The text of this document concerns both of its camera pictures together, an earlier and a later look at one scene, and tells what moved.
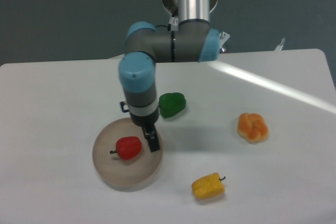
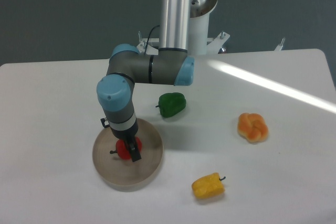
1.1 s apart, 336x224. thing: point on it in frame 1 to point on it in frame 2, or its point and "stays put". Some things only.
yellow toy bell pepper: x=209 y=186 stays put
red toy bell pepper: x=128 y=147 stays put
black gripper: x=142 y=120 to x=127 y=135
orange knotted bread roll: x=252 y=127 stays put
